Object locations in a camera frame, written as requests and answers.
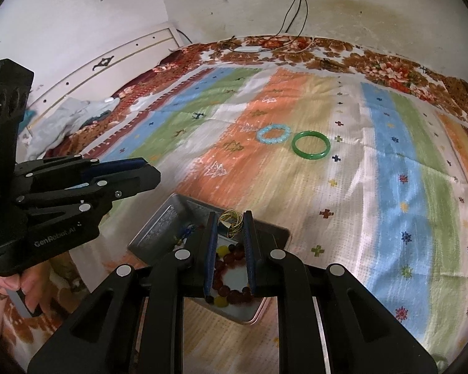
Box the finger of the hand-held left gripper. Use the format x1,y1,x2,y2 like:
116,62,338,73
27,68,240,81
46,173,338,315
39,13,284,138
17,165,161,223
16,155,149,188

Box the light blue bead bracelet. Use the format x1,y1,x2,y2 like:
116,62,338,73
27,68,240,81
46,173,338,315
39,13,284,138
256,123,290,144

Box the black cable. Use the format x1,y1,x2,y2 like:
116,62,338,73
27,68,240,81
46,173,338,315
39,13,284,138
298,0,310,36
275,0,303,37

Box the green jade bangle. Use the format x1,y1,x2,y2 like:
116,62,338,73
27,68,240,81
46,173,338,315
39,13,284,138
291,131,331,161

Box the striped colourful blanket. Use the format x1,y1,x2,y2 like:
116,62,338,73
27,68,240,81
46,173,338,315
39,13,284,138
35,64,468,367

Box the grey crumpled cloth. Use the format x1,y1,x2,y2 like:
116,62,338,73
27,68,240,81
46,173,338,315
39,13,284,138
25,97,119,160

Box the thin gold wire bangles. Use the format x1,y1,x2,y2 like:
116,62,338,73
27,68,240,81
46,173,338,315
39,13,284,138
217,209,246,238

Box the white wooden headboard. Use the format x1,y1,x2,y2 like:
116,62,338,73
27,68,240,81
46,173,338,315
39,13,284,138
23,21,184,125

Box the blue multicolour bead bracelet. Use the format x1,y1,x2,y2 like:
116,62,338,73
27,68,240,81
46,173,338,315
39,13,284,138
177,224,197,242

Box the yellow brown bead bracelet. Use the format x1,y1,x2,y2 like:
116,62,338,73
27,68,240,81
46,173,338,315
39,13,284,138
205,243,254,306

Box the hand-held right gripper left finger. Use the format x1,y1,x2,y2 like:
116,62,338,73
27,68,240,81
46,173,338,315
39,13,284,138
27,211,219,374

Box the silver metal tin box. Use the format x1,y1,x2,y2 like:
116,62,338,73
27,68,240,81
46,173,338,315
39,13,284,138
127,193,290,325

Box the person's left hand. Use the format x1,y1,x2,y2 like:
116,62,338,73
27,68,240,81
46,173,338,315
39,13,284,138
0,259,49,316

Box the dark red bead bracelet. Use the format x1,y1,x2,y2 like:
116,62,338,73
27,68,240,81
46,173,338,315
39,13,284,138
212,243,254,304

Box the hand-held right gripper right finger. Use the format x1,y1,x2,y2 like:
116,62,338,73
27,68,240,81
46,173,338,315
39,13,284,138
242,210,439,374

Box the white cable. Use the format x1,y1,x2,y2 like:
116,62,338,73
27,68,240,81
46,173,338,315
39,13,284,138
234,37,316,54

